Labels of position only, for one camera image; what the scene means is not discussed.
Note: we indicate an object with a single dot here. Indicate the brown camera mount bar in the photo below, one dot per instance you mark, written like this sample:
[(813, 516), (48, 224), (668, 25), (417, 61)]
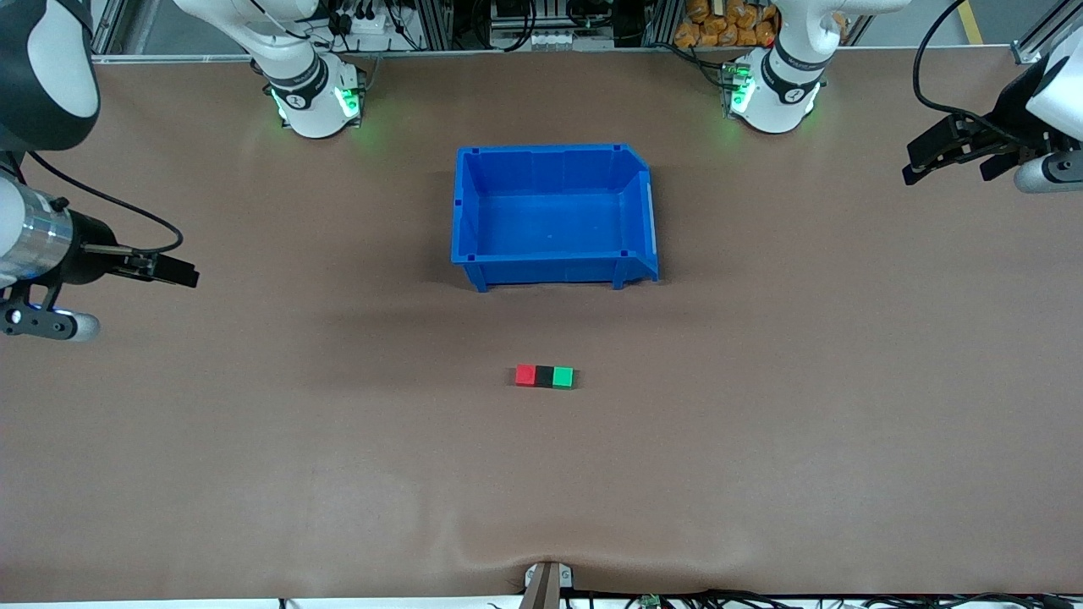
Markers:
[(546, 588)]

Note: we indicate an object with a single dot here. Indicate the pile of orange items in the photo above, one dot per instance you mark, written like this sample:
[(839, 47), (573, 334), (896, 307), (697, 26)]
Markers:
[(719, 32)]

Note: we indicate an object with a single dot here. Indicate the small green cube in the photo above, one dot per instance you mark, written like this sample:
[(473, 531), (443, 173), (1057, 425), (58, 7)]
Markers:
[(563, 377)]

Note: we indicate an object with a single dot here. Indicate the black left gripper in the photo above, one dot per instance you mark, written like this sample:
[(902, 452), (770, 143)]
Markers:
[(1012, 111)]

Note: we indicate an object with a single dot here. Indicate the white power strip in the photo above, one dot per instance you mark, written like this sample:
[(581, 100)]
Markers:
[(364, 23)]

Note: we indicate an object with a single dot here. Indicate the blue plastic storage bin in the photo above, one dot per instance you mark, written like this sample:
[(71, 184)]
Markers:
[(550, 220)]

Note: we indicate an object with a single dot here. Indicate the aluminium frame strut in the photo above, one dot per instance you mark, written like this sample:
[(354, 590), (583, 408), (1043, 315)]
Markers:
[(436, 25), (664, 21), (1045, 30), (110, 25)]

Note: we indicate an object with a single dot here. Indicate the small red cube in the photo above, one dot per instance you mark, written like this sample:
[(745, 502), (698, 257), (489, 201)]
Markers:
[(525, 375)]

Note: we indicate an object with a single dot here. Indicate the small black cube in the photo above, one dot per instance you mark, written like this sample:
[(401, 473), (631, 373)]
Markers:
[(544, 376)]

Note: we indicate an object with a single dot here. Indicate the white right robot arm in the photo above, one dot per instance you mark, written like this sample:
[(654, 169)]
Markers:
[(309, 101)]

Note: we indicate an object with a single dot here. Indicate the brown table mat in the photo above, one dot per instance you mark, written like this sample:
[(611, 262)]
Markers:
[(338, 491)]

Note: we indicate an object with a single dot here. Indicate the small white corner bracket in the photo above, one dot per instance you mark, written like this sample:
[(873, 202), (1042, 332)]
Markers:
[(1026, 56)]

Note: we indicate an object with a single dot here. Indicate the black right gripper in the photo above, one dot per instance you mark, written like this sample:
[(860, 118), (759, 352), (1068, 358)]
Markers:
[(87, 246)]

